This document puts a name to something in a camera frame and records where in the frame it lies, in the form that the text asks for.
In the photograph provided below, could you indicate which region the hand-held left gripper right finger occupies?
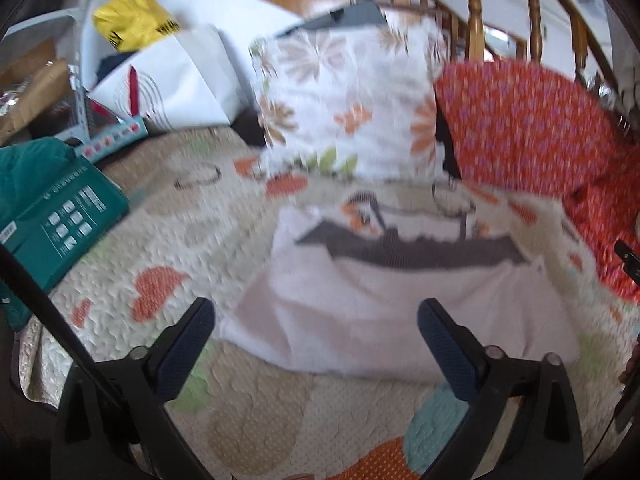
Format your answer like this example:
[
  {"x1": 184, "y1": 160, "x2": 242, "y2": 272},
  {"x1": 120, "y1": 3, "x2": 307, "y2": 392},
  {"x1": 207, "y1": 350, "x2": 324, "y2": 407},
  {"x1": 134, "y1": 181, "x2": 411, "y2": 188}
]
[{"x1": 417, "y1": 298, "x2": 586, "y2": 480}]

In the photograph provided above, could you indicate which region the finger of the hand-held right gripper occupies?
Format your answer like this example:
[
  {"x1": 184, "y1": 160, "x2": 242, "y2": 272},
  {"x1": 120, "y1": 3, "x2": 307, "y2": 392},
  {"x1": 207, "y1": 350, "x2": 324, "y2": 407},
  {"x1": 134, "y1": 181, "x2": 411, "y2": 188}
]
[{"x1": 614, "y1": 239, "x2": 640, "y2": 287}]

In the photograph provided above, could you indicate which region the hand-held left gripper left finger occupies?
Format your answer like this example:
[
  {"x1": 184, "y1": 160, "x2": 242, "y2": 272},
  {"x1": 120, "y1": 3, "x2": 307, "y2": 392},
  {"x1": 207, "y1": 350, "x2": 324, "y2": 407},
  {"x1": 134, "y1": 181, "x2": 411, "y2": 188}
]
[{"x1": 50, "y1": 297, "x2": 216, "y2": 480}]

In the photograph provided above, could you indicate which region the pale pink grey-banded small garment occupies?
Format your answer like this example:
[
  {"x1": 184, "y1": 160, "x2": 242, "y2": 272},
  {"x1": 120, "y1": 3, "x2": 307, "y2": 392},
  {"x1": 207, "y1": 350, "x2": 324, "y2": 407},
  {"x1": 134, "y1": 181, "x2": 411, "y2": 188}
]
[{"x1": 220, "y1": 204, "x2": 581, "y2": 377}]

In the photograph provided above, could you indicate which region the quilted patterned blanket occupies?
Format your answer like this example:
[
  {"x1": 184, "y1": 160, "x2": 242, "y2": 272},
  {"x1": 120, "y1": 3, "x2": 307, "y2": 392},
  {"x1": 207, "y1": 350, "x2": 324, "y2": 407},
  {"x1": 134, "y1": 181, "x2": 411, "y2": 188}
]
[{"x1": 20, "y1": 125, "x2": 640, "y2": 480}]

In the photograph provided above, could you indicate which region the red patterned pillow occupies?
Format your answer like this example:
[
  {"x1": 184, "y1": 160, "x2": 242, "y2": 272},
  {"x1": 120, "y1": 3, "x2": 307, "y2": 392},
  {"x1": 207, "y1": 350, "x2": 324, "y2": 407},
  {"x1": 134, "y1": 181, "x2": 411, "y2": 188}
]
[{"x1": 434, "y1": 59, "x2": 640, "y2": 306}]

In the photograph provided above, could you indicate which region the teal cardboard box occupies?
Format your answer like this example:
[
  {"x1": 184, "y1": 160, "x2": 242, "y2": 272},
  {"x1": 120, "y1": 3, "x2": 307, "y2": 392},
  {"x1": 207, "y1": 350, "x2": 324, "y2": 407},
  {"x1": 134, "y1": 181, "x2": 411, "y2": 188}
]
[{"x1": 0, "y1": 159, "x2": 131, "y2": 294}]

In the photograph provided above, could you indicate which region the light blue flat box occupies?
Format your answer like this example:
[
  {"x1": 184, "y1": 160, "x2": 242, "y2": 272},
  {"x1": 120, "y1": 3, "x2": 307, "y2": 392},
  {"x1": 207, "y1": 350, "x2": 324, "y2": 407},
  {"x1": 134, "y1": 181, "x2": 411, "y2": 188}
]
[{"x1": 75, "y1": 115, "x2": 150, "y2": 163}]

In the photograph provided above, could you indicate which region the dark cloth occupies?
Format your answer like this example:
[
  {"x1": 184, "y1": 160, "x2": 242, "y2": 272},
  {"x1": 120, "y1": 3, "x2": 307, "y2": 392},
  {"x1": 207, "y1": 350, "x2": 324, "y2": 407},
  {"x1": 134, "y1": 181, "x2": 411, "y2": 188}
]
[{"x1": 232, "y1": 107, "x2": 268, "y2": 149}]

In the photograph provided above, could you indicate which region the teal cloth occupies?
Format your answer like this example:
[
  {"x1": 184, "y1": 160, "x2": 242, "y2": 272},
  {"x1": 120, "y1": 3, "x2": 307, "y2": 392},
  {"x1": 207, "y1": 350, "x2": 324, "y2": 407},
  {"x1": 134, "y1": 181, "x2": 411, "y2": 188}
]
[{"x1": 0, "y1": 137, "x2": 85, "y2": 332}]

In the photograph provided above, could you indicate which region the white paper bag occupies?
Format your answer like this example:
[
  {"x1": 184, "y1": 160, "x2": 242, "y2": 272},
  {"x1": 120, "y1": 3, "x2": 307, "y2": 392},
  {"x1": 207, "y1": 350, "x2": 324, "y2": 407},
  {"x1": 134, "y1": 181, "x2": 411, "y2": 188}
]
[{"x1": 87, "y1": 24, "x2": 251, "y2": 134}]

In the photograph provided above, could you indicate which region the white floral pillow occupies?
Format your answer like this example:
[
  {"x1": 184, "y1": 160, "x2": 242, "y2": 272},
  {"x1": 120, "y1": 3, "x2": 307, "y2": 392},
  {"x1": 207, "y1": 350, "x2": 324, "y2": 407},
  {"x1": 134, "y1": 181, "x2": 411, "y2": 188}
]
[{"x1": 249, "y1": 10, "x2": 448, "y2": 182}]

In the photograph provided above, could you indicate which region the wooden spindle headboard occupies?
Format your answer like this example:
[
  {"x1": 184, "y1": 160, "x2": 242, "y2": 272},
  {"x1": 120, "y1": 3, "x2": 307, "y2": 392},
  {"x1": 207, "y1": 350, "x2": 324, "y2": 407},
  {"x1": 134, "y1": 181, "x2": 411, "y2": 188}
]
[{"x1": 350, "y1": 0, "x2": 621, "y2": 92}]

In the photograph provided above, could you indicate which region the brown cardboard box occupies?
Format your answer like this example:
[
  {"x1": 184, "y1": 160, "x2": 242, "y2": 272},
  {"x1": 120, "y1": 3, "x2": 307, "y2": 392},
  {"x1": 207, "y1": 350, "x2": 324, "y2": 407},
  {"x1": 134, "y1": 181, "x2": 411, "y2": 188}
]
[{"x1": 0, "y1": 42, "x2": 73, "y2": 146}]

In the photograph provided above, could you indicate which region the yellow plastic bag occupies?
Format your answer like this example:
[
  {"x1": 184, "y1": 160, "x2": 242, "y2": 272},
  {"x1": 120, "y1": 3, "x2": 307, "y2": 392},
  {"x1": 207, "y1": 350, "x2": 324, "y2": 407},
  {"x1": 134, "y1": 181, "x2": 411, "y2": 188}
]
[{"x1": 92, "y1": 0, "x2": 182, "y2": 53}]

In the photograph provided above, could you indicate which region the grey cushion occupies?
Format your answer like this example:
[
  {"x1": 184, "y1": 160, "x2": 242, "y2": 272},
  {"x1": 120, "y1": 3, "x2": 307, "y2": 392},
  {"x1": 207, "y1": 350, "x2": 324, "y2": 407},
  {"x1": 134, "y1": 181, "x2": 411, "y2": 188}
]
[{"x1": 275, "y1": 0, "x2": 392, "y2": 38}]

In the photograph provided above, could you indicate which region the white board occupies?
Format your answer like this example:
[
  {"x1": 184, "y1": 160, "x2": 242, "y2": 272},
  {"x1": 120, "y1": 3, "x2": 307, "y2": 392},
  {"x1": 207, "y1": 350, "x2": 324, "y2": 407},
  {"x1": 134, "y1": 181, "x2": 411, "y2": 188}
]
[{"x1": 80, "y1": 0, "x2": 307, "y2": 91}]

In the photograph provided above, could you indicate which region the black strap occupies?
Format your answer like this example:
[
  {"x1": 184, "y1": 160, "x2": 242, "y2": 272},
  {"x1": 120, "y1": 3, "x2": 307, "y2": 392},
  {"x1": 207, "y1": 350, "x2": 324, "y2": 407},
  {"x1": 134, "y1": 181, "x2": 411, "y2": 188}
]
[{"x1": 0, "y1": 246, "x2": 213, "y2": 480}]

